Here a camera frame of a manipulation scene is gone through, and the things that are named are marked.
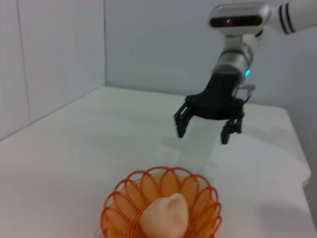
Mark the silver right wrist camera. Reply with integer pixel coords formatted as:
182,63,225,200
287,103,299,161
207,1,271,31

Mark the orange woven oval basket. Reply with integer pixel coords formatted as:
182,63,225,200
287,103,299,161
100,166,222,238

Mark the right arm connector cable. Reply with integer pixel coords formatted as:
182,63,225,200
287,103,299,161
236,83,257,105

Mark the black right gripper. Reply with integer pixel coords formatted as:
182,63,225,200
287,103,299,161
173,71,246,145

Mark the beige steamed bun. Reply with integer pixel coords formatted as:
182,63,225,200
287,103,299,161
140,193,190,238

